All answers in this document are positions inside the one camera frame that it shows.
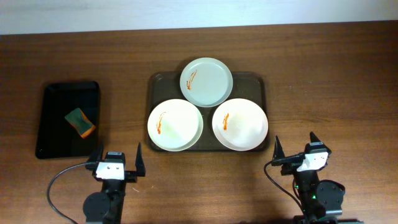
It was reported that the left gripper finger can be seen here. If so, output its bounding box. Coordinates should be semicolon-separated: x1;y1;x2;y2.
135;143;146;177
87;143;104;162

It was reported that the orange green scrub sponge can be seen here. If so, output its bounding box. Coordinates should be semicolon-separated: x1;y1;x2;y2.
65;108;96;139

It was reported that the white plate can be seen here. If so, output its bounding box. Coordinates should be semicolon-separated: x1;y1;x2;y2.
147;99;203;152
211;98;269;151

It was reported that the pale green plate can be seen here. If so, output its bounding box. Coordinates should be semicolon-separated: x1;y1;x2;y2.
179;57;233;108

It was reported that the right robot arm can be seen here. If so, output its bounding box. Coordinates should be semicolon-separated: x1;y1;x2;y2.
265;132;360;224

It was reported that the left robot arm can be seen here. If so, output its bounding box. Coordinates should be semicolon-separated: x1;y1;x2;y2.
83;144;146;224

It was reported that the black rectangular tray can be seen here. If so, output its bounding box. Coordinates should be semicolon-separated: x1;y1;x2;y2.
35;81;100;159

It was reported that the dark brown serving tray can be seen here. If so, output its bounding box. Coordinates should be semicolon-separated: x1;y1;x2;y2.
146;72;267;152

